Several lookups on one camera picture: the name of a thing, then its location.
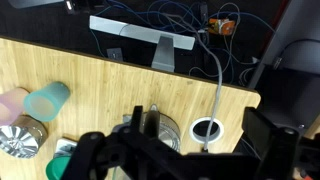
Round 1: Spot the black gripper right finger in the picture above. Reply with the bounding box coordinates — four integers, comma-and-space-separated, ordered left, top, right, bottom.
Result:
241, 106, 320, 180

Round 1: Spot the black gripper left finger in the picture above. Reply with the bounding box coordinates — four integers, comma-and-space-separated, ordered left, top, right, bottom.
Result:
61, 105, 201, 180

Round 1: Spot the translucent blue plastic cup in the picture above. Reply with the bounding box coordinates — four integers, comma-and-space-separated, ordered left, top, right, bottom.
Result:
23, 81, 72, 123

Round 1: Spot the green plastic plate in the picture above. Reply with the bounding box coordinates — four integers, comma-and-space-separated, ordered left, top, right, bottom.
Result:
45, 155, 73, 180

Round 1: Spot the translucent pink plastic cup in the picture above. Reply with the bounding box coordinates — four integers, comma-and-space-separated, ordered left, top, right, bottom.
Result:
0, 87, 30, 127

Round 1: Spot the steel pot with lid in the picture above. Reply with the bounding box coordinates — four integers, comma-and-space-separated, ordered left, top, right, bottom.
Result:
0, 114, 48, 159

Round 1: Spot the dark grey cabinet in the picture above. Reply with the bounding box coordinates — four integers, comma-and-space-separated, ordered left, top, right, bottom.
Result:
248, 0, 320, 89

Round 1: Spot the grey floor outlet box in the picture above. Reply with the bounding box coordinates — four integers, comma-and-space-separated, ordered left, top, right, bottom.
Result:
106, 47, 124, 62

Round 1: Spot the orange small object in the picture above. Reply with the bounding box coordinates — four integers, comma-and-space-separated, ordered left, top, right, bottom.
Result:
208, 18, 236, 36

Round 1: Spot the glass kettle with black handle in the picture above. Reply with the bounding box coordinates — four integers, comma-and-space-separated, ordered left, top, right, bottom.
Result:
111, 103, 183, 154

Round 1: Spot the white cable grommet ring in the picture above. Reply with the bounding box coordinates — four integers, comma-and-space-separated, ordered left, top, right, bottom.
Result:
188, 116, 225, 145

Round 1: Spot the grey cable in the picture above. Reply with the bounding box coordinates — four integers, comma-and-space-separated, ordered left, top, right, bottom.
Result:
163, 13, 224, 153

